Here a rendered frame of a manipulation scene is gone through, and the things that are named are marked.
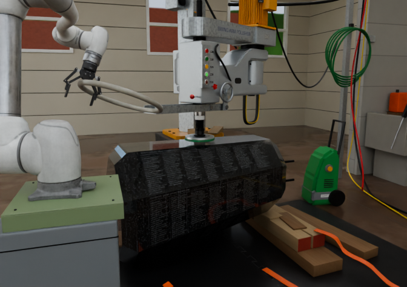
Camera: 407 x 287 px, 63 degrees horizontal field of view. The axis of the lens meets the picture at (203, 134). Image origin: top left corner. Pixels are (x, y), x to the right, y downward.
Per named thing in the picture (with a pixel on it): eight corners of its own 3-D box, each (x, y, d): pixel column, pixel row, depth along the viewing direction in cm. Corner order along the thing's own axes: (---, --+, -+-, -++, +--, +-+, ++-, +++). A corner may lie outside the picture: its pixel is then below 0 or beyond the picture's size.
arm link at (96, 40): (105, 60, 186) (83, 54, 186) (114, 34, 188) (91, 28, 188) (100, 52, 175) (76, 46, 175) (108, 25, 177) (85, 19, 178)
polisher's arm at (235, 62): (248, 105, 302) (249, 49, 294) (270, 106, 287) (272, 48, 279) (191, 110, 248) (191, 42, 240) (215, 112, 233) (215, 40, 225)
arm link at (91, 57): (104, 56, 179) (100, 66, 178) (99, 59, 187) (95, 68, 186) (87, 49, 174) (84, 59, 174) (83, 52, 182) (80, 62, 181)
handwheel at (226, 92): (224, 102, 248) (224, 81, 246) (234, 102, 242) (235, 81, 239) (211, 102, 237) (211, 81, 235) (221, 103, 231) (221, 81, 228)
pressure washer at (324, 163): (327, 194, 376) (332, 118, 362) (345, 206, 342) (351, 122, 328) (298, 196, 370) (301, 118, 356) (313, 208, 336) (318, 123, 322)
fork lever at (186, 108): (210, 108, 263) (211, 102, 263) (229, 110, 251) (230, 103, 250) (140, 112, 213) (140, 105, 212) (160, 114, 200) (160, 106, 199)
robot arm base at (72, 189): (92, 197, 121) (91, 183, 120) (26, 201, 117) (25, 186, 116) (99, 183, 138) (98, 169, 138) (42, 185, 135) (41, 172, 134)
